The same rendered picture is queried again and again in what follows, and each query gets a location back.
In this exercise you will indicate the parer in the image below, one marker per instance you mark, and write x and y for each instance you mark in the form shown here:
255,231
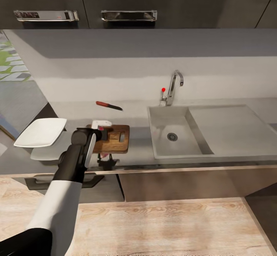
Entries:
103,103

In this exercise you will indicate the bowl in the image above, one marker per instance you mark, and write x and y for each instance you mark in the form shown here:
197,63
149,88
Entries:
42,132

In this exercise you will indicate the drop in sink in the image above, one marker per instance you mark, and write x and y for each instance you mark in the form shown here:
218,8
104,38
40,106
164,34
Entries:
205,131

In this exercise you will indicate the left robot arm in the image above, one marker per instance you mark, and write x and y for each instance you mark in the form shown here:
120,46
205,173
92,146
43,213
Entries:
50,231

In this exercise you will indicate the dishwasher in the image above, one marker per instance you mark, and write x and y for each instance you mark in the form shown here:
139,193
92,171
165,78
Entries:
95,188

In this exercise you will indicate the cutting board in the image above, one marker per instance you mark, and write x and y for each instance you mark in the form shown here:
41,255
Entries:
113,143

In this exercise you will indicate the fixed window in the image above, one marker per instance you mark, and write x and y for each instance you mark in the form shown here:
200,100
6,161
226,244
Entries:
21,99

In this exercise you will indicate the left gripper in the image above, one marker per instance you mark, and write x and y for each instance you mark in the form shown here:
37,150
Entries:
102,135

